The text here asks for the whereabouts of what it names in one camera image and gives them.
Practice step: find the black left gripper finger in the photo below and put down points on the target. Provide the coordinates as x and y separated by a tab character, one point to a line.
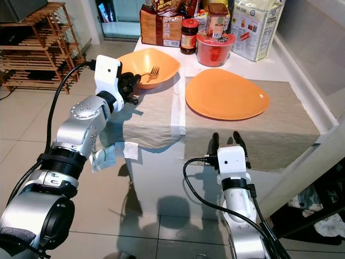
135	81
132	100

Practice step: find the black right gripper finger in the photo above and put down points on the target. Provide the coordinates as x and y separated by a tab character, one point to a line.
239	139
214	144

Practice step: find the silver fork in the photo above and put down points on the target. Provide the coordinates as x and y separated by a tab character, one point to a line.
154	71

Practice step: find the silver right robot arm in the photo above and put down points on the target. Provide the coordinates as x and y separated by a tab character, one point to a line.
245	221

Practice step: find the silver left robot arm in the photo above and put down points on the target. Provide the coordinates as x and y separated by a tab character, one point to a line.
81	124

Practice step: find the beige woven placemat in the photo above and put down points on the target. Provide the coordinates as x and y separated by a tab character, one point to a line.
275	135
156	116

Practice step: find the deep orange plate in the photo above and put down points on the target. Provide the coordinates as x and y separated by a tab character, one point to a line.
161	62

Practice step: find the flat orange plate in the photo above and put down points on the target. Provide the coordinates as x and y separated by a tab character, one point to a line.
226	97

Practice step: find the brown bread bag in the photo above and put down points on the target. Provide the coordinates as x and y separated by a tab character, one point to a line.
159	29

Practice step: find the clear plastic packet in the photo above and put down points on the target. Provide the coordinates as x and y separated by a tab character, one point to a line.
105	159

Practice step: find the dark sauce jar red lid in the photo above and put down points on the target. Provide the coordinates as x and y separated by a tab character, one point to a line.
190	38

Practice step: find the white table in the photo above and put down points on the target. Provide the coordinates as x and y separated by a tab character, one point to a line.
272	73

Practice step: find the crumpled cloth under table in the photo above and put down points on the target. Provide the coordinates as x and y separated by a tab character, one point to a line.
310	208

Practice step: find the red and yellow snack bag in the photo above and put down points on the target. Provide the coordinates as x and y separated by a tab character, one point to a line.
167	6

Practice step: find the red plastic container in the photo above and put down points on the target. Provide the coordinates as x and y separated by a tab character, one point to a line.
215	51

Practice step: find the wooden shelf rack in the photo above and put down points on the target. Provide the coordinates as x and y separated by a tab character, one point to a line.
43	54

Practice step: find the white printed food bag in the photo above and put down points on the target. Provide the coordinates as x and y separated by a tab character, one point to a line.
256	32

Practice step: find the black appliance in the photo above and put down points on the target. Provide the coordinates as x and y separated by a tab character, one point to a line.
21	9

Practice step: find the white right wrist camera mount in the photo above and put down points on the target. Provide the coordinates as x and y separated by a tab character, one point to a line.
233	162

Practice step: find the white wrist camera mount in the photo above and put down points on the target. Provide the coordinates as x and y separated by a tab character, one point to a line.
233	162
108	75

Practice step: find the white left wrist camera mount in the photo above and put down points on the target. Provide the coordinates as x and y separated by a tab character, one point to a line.
108	75

